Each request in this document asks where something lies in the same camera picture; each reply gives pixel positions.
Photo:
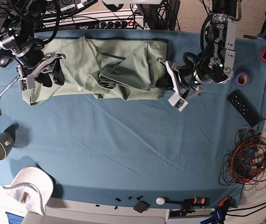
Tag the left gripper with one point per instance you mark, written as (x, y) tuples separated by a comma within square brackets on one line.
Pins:
[(179, 79)]

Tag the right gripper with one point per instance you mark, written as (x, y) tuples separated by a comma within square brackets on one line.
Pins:
[(44, 79)]

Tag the light green T-shirt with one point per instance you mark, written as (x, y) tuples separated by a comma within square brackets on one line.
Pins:
[(126, 69)]

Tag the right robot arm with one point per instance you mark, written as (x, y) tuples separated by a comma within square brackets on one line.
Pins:
[(17, 42)]

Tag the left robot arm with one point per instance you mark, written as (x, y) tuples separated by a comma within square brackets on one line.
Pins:
[(214, 63)]

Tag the black computer mouse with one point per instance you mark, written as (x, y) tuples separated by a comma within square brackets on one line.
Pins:
[(5, 61)]

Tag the white power strip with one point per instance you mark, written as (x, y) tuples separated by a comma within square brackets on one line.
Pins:
[(125, 24)]

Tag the purple tape roll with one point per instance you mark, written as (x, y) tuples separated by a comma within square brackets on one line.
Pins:
[(241, 79)]

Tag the grey ceramic mug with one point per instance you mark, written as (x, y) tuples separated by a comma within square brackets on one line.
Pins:
[(6, 145)]

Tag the blue table cloth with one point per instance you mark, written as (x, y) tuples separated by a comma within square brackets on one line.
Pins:
[(111, 151)]

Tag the black remote control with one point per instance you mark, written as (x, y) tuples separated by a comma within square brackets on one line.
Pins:
[(242, 104)]

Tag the white baseball cap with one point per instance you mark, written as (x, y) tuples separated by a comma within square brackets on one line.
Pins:
[(31, 187)]

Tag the white round puck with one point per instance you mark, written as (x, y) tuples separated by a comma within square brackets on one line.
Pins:
[(160, 201)]

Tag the black orange bar clamp bottom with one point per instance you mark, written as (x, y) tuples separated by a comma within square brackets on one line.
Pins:
[(187, 204)]

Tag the black square plate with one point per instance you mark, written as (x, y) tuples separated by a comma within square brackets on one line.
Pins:
[(141, 206)]

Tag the blue black clamp bottom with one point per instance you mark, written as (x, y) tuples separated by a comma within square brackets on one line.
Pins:
[(218, 216)]

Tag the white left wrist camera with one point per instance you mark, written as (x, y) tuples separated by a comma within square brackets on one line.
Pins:
[(177, 101)]

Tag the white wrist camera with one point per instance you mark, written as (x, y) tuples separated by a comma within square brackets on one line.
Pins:
[(26, 83), (177, 101)]

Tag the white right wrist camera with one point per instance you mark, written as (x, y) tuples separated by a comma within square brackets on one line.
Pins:
[(26, 83)]

